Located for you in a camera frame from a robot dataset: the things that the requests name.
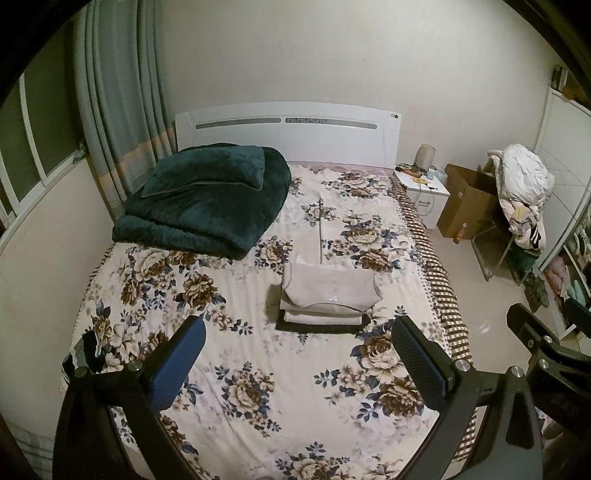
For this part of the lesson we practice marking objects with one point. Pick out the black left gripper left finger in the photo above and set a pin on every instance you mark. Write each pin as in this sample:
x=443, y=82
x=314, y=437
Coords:
x=87, y=445

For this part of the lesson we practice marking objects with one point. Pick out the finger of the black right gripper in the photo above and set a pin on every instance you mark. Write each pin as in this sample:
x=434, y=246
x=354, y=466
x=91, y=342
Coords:
x=545, y=350

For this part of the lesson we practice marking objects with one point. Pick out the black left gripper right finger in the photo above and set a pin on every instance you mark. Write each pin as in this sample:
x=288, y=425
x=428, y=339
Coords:
x=508, y=446

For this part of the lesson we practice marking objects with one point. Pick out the beige garment with black collar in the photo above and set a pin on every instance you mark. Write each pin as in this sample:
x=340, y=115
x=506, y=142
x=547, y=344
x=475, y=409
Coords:
x=328, y=289

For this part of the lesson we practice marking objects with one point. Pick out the pile of clothes on chair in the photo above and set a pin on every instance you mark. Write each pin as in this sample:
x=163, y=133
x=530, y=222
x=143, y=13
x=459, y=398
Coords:
x=524, y=185

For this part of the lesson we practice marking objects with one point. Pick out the white wardrobe shelf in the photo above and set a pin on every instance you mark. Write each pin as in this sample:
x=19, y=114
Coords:
x=563, y=145

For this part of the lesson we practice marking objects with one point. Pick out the brown cardboard box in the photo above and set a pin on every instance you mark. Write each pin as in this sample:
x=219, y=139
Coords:
x=473, y=197

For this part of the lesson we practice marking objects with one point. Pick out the floral bed sheet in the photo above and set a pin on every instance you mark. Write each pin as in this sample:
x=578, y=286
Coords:
x=264, y=403

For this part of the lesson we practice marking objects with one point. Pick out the white nightstand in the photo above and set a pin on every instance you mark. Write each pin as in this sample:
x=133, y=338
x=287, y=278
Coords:
x=429, y=196

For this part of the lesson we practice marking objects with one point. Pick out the folded black garment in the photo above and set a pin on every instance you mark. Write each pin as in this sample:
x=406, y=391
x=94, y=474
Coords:
x=283, y=325

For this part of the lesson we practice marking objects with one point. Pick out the folded white garment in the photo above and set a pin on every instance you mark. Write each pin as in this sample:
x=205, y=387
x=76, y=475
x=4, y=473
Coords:
x=321, y=319

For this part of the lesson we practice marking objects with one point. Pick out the beige lamp on nightstand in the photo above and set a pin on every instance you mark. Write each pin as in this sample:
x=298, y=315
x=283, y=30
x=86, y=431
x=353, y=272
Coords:
x=425, y=156

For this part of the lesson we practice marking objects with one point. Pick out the dark green folded blanket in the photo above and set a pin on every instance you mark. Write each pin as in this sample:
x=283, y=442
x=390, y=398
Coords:
x=218, y=220

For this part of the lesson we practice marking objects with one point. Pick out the dark green pillow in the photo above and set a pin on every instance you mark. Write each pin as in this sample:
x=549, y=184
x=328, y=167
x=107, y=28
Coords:
x=211, y=165

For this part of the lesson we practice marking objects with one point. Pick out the teal curtain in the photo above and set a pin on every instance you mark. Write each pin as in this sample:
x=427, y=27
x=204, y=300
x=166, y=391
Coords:
x=120, y=95

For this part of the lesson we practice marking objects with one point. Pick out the white bed headboard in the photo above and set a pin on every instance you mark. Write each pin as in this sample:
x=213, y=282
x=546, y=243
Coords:
x=301, y=131

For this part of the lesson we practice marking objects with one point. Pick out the metal frame chair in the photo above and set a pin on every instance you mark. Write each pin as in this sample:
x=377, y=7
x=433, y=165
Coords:
x=498, y=255

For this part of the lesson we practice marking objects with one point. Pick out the window frame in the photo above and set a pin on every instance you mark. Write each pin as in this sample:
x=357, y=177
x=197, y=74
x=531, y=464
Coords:
x=40, y=138

